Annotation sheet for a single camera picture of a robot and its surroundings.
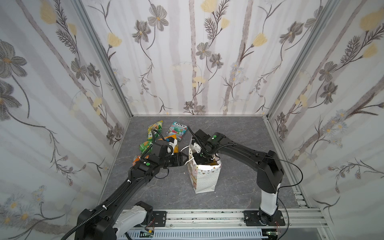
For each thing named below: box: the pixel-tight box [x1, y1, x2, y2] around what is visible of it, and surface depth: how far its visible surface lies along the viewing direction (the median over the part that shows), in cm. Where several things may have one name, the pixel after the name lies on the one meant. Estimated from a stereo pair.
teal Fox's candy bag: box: [166, 121, 188, 141], surface depth 109 cm
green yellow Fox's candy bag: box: [147, 120, 163, 140], surface depth 109 cm
